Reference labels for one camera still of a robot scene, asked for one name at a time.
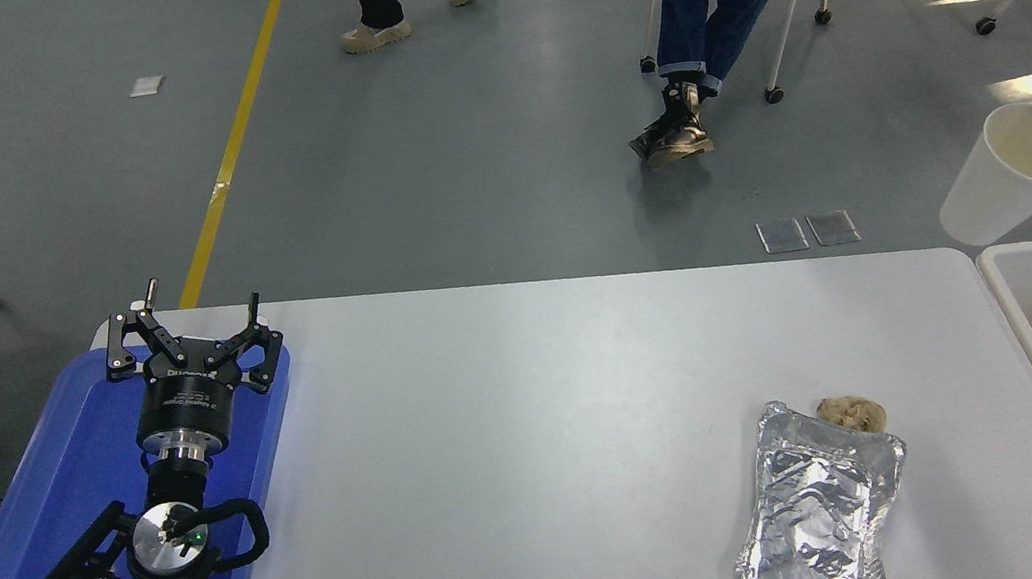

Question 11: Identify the white paper cup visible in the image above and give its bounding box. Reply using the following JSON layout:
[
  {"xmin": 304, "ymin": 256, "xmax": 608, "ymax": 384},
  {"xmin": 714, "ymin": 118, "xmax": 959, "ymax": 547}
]
[{"xmin": 924, "ymin": 101, "xmax": 1032, "ymax": 253}]

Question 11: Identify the crumpled tan paper ball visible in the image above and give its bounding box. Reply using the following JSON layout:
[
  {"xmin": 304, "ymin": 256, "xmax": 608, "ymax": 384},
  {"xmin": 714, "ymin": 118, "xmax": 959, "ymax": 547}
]
[{"xmin": 814, "ymin": 390, "xmax": 890, "ymax": 442}]

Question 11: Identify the clear floor plate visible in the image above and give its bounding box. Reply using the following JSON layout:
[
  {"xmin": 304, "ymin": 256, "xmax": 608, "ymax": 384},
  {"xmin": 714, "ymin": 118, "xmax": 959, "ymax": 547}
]
[
  {"xmin": 806, "ymin": 207, "xmax": 861, "ymax": 248},
  {"xmin": 754, "ymin": 216, "xmax": 809, "ymax": 256}
]

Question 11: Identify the blue plastic tray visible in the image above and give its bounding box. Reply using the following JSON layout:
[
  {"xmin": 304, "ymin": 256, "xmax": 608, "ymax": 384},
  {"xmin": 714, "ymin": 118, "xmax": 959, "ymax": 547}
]
[{"xmin": 0, "ymin": 322, "xmax": 322, "ymax": 579}]

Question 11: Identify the crumpled silver foil tray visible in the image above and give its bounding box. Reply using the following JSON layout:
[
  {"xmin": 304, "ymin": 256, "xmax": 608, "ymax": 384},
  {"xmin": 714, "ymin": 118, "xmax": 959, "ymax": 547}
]
[{"xmin": 711, "ymin": 382, "xmax": 925, "ymax": 579}]

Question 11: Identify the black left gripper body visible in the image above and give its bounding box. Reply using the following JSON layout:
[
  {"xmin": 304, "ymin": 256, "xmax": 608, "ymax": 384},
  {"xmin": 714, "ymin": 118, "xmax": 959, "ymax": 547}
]
[{"xmin": 126, "ymin": 332, "xmax": 245, "ymax": 452}]

